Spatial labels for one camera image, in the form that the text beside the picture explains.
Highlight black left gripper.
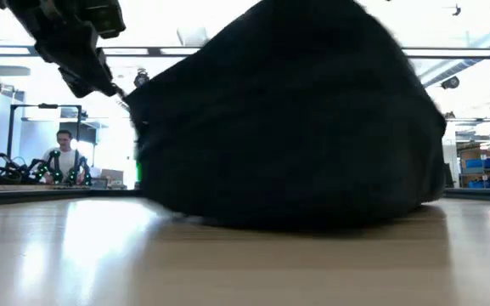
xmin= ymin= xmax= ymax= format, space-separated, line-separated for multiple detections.
xmin=0 ymin=0 xmax=121 ymax=99

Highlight navy blue backpack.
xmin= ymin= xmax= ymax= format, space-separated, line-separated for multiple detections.
xmin=122 ymin=0 xmax=448 ymax=231

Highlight black ceiling spotlight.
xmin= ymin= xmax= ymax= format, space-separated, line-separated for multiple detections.
xmin=132 ymin=68 xmax=152 ymax=89
xmin=439 ymin=75 xmax=461 ymax=91

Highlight person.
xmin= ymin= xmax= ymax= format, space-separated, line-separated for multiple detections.
xmin=39 ymin=128 xmax=87 ymax=186

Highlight brown cardboard box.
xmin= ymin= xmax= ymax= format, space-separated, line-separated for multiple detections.
xmin=99 ymin=168 xmax=125 ymax=189

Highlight background black robot arms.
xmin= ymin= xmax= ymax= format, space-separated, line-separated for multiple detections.
xmin=0 ymin=150 xmax=93 ymax=187

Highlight shelf with blue bins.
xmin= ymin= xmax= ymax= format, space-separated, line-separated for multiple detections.
xmin=456 ymin=142 xmax=490 ymax=189

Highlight black stand frame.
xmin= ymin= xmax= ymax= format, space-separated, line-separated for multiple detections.
xmin=6 ymin=102 xmax=84 ymax=161

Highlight black aluminium table frame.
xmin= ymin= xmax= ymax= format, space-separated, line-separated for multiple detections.
xmin=0 ymin=185 xmax=490 ymax=208

